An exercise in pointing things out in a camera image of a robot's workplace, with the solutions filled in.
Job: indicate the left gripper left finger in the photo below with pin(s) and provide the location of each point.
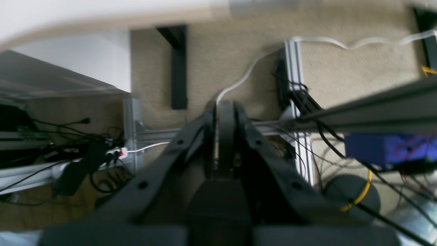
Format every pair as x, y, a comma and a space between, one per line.
135, 198

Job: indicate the aluminium frame rail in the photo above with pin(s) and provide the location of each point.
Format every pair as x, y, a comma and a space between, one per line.
300, 140

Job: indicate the blue box on floor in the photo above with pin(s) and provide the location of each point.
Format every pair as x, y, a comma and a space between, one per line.
391, 150

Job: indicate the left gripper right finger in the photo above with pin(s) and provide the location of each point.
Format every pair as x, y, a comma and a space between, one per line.
279, 193

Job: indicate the white power strip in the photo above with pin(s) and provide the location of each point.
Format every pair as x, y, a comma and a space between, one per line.
92, 161

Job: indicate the black table leg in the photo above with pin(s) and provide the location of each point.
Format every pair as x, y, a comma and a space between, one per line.
177, 38

